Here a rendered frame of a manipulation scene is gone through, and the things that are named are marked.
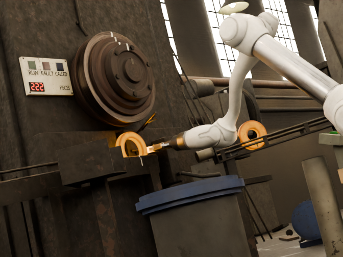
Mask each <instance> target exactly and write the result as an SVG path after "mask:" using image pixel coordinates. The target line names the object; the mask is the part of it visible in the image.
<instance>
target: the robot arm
mask: <svg viewBox="0 0 343 257"><path fill-rule="evenodd" d="M278 27H279V18H277V17H276V16H275V15H273V14H272V13H270V12H268V11H267V12H263V13H261V14H259V15H258V17H255V16H253V15H249V14H240V13H237V14H232V15H230V16H228V17H226V18H225V19H224V21H223V22H222V23H221V24H220V27H219V36H220V38H221V40H222V41H223V42H224V43H225V44H226V45H227V46H229V47H232V48H233V49H235V50H237V51H239V55H238V57H237V60H236V63H235V65H234V68H233V70H232V73H231V77H230V82H229V109H228V112H227V114H226V115H225V117H223V118H219V119H218V120H217V121H216V122H215V123H214V124H212V125H209V124H207V125H201V126H197V127H194V128H192V129H191V130H189V131H185V132H181V133H179V134H178V135H175V136H173V137H172V139H171V140H169V141H167V142H162V143H160V144H153V146H149V147H147V150H148V153H151V152H155V151H158V152H160V150H164V149H171V148H173V149H174V150H176V151H180V150H190V149H205V148H211V147H213V148H222V147H227V146H230V145H232V144H233V143H234V142H235V141H236V139H237V131H236V126H235V124H236V121H237V118H238V116H239V112H240V106H241V96H242V86H243V82H244V80H245V77H246V76H247V74H248V73H249V72H250V70H251V69H252V68H253V67H254V66H255V64H256V63H257V62H258V61H259V60H261V61H262V62H263V63H265V64H266V65H267V66H269V67H270V68H271V69H273V70H274V71H276V72H277V73H278V74H280V75H281V76H283V77H284V78H285V79H287V80H288V81H290V82H291V83H292V84H294V85H295V86H296V87H298V88H299V89H300V90H302V91H303V92H304V93H306V94H307V95H309V96H310V97H311V98H313V99H314V100H315V101H317V102H318V103H319V104H321V105H322V106H323V109H324V114H325V117H326V118H327V119H328V120H329V121H330V122H331V123H332V124H333V125H334V127H335V129H336V130H337V131H338V132H339V133H340V134H341V135H342V136H343V84H341V85H340V84H339V83H337V82H336V81H334V80H333V79H331V78H330V77H328V76H327V75H326V74H324V73H323V72H321V71H320V70H318V69H317V68H316V67H314V66H313V65H311V64H310V63H308V62H307V61H306V60H304V59H303V58H301V57H300V56H298V55H297V54H296V53H294V52H293V51H291V50H290V49H289V48H287V47H286V46H284V45H283V44H282V43H280V42H279V41H277V40H276V39H274V38H275V36H276V34H277V31H278Z"/></svg>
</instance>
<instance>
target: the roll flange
mask: <svg viewBox="0 0 343 257"><path fill-rule="evenodd" d="M90 39H91V38H90ZM90 39H88V40H86V41H85V42H84V43H82V45H81V46H80V47H79V49H78V51H77V53H76V56H75V58H74V59H73V61H72V63H71V66H70V71H69V77H70V81H71V86H72V91H73V95H74V97H75V99H76V101H77V103H78V105H79V106H80V107H81V109H82V110H83V111H84V112H85V113H86V114H87V115H88V116H89V117H90V118H92V119H93V120H95V121H97V122H99V123H103V124H110V125H113V126H128V125H131V124H133V123H127V124H117V123H113V122H110V121H108V120H106V119H104V118H103V117H101V116H100V115H99V114H98V113H97V112H96V111H95V110H94V109H93V108H92V107H91V106H90V104H89V103H88V102H87V100H86V98H85V97H84V95H83V93H82V90H81V88H80V85H79V81H78V76H77V60H78V56H79V53H80V51H81V49H82V47H83V46H84V45H85V44H86V43H87V42H88V41H89V40H90Z"/></svg>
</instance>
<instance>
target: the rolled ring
mask: <svg viewBox="0 0 343 257"><path fill-rule="evenodd" d="M127 139H129V140H132V141H133V142H134V143H135V144H136V146H137V148H138V151H139V156H142V155H148V150H147V147H146V144H145V142H144V140H143V139H142V138H141V137H140V136H139V135H138V134H137V133H135V132H126V133H123V134H121V135H120V136H119V137H118V139H117V141H116V145H115V146H120V145H121V149H122V153H123V157H127V155H126V152H125V142H126V140H127Z"/></svg>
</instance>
